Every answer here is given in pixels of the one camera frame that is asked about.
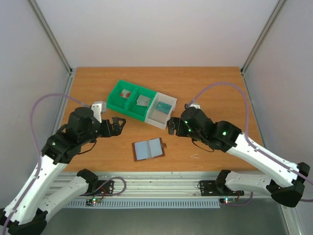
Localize teal vip card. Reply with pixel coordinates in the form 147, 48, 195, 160
156, 101, 165, 113
163, 103, 172, 114

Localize left frame post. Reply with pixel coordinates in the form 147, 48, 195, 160
27, 0, 72, 74

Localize grey slotted cable duct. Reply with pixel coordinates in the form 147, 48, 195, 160
65, 198, 220, 210

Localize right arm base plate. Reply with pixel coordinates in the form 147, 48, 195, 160
197, 180, 245, 197

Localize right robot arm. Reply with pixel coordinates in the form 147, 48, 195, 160
167, 107, 310, 208

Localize red patterned card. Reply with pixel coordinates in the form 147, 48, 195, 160
120, 89, 132, 99

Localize green bin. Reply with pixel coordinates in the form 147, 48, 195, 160
107, 80, 137, 114
126, 86, 157, 121

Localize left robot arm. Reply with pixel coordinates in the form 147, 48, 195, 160
0, 105, 126, 235

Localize controller board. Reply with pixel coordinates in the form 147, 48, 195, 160
86, 198, 102, 207
220, 197, 239, 205

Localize brown leather card holder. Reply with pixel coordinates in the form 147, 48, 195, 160
132, 138, 167, 162

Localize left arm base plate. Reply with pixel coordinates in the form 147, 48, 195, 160
82, 180, 114, 196

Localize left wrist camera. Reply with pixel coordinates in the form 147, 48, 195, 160
90, 101, 107, 123

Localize white floral card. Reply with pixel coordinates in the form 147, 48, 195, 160
136, 95, 149, 107

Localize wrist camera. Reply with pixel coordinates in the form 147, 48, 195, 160
90, 101, 107, 123
184, 103, 201, 109

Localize left green bin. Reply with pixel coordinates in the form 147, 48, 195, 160
107, 80, 137, 114

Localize white bin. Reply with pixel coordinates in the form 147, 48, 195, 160
144, 92, 177, 130

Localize left controller board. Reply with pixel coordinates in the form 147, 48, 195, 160
86, 198, 102, 207

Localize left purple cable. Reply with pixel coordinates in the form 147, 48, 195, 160
2, 93, 127, 230

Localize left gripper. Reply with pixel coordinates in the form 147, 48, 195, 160
80, 117, 127, 145

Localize frame post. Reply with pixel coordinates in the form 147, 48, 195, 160
27, 0, 72, 74
240, 0, 287, 76

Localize right controller board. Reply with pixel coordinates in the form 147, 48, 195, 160
220, 197, 239, 205

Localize right frame post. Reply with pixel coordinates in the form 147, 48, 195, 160
240, 0, 287, 76

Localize middle green bin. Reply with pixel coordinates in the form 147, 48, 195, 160
126, 86, 157, 121

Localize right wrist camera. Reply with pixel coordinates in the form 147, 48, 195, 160
184, 103, 201, 109

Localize aluminium rail frame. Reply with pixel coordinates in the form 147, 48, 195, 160
43, 171, 220, 198

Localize white vip card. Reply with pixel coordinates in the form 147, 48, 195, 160
137, 96, 151, 107

